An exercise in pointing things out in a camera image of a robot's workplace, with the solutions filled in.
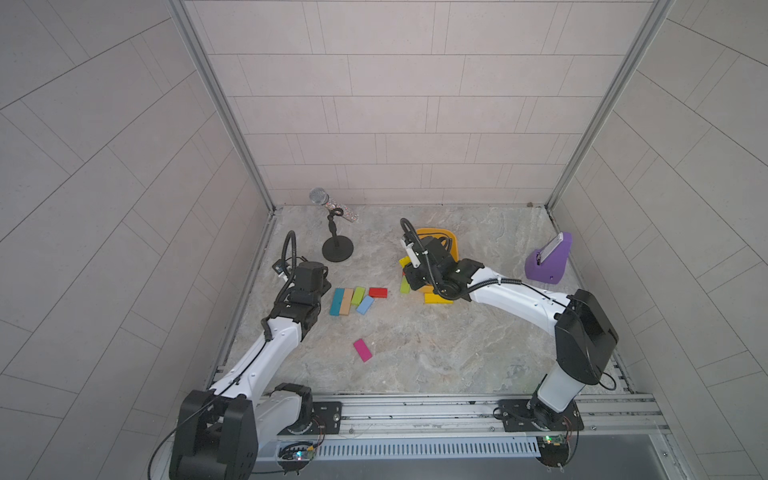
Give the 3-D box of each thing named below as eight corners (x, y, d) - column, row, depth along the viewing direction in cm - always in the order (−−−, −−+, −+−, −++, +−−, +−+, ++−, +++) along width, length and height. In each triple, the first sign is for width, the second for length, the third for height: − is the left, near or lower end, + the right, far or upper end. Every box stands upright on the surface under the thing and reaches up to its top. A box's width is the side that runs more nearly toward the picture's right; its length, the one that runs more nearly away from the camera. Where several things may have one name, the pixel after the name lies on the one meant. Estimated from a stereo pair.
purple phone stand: (529, 283, 97) (550, 253, 84) (523, 263, 102) (542, 232, 89) (557, 283, 97) (582, 253, 84) (549, 263, 102) (572, 232, 89)
